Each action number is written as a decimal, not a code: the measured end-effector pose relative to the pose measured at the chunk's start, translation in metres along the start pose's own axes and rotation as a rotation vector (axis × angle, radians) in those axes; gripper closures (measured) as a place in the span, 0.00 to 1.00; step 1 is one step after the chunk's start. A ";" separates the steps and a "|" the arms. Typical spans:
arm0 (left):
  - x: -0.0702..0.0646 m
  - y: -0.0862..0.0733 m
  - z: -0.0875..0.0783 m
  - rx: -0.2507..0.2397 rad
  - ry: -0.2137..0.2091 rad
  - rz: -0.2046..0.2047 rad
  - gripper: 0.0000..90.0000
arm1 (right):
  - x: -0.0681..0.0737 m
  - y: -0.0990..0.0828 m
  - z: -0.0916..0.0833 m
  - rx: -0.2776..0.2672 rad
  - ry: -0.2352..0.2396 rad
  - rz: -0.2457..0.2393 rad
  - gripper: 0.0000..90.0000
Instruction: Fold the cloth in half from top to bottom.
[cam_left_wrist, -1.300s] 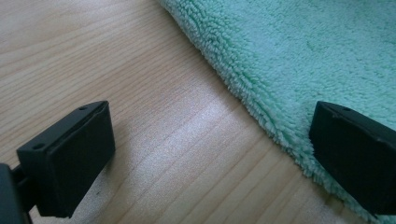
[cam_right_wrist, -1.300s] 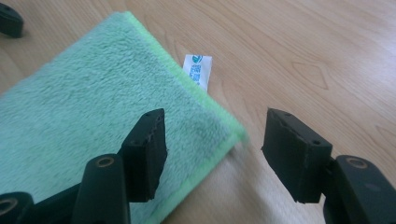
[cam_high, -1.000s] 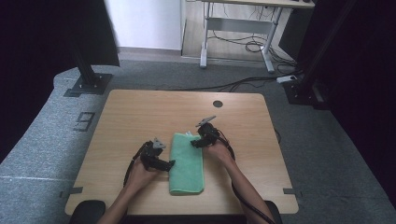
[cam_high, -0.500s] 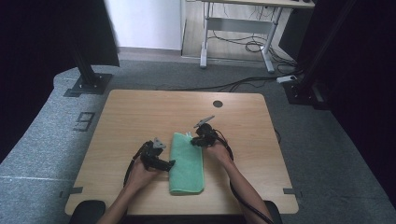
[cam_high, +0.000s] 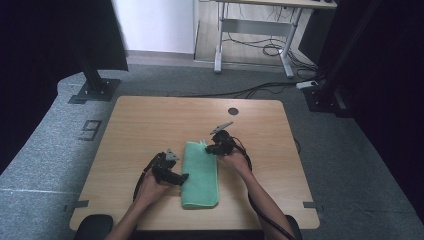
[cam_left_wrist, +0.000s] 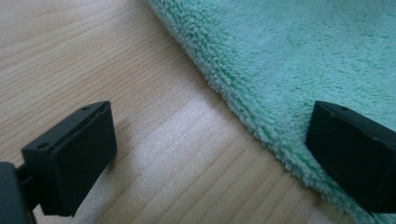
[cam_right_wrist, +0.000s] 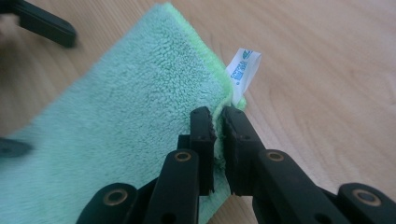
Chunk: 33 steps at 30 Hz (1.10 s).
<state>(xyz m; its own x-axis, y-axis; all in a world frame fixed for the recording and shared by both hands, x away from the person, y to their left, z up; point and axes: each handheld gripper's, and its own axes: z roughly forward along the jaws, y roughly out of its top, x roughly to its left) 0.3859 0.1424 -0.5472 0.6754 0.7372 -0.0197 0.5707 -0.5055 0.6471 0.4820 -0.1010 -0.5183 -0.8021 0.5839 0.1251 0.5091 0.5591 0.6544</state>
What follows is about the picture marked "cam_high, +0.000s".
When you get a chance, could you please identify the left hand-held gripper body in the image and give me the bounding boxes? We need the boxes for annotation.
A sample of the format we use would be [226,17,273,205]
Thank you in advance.
[151,148,181,185]

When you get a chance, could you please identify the black metal stand with base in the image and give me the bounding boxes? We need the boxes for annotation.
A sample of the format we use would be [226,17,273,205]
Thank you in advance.
[67,39,122,105]
[301,0,384,118]

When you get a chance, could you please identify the white power strip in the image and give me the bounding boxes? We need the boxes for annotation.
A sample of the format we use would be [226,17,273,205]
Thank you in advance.
[295,80,320,91]

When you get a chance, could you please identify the black floor cables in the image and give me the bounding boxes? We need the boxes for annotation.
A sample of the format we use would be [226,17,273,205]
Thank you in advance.
[166,73,326,100]

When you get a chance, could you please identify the black cable tangle under desk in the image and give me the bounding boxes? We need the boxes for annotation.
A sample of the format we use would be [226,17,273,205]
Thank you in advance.
[222,31,319,73]

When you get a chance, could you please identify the left hand-held gripper cable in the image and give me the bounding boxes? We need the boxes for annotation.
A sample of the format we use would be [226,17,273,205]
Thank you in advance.
[132,151,167,203]

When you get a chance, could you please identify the person's left hand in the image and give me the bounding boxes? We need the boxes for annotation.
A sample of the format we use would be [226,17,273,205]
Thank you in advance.
[135,167,174,208]

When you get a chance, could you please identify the right hand-held gripper cable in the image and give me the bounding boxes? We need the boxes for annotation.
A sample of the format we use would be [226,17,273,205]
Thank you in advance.
[230,135,297,240]

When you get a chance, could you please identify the black floor tape marking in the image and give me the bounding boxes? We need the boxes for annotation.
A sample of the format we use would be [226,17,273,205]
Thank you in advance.
[77,119,103,142]

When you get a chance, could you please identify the person's right hand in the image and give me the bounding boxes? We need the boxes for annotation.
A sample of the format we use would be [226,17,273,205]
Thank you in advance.
[217,147,253,178]

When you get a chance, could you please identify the black chair armrest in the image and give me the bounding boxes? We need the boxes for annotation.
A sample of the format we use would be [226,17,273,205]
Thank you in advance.
[285,214,304,240]
[73,214,115,240]

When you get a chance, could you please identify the hand-held gripper cable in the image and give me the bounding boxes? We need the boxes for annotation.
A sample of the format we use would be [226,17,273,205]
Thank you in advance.
[230,135,297,240]
[132,151,167,203]

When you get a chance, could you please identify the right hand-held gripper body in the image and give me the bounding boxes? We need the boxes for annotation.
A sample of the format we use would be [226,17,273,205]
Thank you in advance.
[209,121,237,156]

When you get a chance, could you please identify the black curtain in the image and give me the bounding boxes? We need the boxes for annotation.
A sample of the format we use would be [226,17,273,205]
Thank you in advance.
[316,0,424,223]
[0,0,130,175]

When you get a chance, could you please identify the green cloth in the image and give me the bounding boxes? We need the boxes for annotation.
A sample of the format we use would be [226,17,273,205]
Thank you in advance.
[180,138,221,211]

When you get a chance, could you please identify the white desk frame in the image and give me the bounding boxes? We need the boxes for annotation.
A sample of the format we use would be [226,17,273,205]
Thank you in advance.
[199,0,338,80]

